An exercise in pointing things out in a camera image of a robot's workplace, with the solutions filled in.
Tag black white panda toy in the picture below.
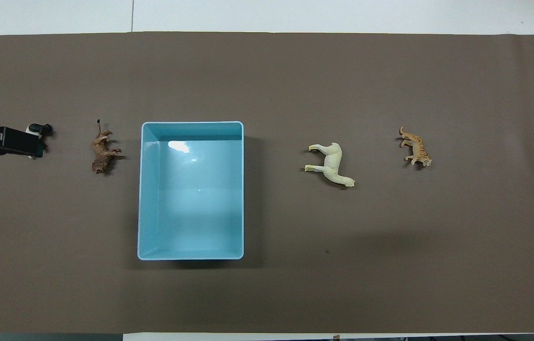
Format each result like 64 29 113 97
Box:
26 123 53 143

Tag brown lion toy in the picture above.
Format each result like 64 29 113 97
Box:
91 119 126 175

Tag orange striped tiger toy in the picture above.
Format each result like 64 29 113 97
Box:
396 126 433 169

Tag cream white horse toy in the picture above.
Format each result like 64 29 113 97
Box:
304 142 356 188

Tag light blue storage box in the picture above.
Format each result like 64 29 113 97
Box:
137 121 245 261

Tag brown table mat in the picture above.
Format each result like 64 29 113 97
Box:
0 31 534 334

